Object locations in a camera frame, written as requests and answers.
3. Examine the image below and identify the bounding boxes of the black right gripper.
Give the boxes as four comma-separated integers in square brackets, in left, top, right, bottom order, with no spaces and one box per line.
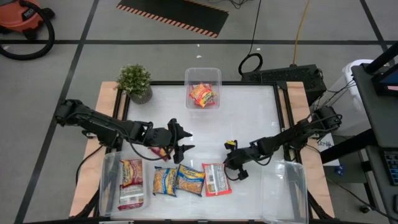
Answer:
[224,141,260,182]

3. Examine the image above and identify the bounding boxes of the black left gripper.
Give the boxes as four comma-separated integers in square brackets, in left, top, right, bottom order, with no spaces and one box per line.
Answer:
[146,118,196,165]

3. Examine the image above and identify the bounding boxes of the black keyboard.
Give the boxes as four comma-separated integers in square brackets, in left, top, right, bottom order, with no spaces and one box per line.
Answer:
[384,150,398,187]

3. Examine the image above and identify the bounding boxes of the grey equipment cart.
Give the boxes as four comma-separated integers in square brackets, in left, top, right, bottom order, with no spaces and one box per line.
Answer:
[320,42,398,218]

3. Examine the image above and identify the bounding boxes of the orange-red Maruchan noodle pack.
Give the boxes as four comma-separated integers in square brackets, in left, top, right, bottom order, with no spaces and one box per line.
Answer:
[188,82,218,109]
[190,83,218,108]
[201,162,233,197]

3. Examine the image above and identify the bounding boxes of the wooden table board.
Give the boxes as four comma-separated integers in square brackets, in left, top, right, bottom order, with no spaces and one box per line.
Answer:
[68,81,336,218]

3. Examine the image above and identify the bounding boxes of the black computer case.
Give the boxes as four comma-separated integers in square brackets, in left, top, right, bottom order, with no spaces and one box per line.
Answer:
[241,63,328,106]

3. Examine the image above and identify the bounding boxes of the black monitor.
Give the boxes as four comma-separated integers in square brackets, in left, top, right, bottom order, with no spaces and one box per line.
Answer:
[371,63,398,97]

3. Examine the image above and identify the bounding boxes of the orange shop vacuum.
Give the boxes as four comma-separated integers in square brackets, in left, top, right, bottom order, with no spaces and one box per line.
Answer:
[0,0,56,34]

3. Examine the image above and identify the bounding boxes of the blue Maruchan noodle pack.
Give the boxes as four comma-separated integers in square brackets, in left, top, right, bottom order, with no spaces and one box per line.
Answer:
[152,166,178,197]
[175,164,207,197]

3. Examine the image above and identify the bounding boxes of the white paper sheet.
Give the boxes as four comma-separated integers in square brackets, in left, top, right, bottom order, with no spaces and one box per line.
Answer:
[316,132,341,167]

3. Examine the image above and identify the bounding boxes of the white trash bin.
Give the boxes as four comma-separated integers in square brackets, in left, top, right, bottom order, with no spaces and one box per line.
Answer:
[341,58,374,103]

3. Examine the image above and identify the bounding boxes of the clear plastic bin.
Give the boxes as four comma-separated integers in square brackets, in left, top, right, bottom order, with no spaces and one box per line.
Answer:
[258,161,313,224]
[183,67,223,110]
[98,151,149,218]

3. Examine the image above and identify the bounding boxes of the small green potted plant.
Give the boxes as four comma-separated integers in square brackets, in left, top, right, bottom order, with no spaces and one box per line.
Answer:
[116,63,154,105]

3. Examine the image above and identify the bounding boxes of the black hazard-striped floor mat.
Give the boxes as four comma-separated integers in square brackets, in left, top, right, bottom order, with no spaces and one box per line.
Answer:
[116,0,230,39]

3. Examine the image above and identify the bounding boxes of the red shop vacuum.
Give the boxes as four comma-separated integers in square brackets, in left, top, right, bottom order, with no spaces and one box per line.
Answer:
[0,0,56,61]

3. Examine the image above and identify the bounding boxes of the black arm base cable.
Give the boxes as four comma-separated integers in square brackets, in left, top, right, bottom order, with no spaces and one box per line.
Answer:
[75,144,105,187]

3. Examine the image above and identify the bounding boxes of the yellow hanging cable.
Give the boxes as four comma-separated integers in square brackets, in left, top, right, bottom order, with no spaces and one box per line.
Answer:
[292,0,312,66]

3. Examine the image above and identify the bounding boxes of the black hanging cable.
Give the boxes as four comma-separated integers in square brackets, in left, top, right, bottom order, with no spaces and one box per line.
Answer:
[238,0,264,77]

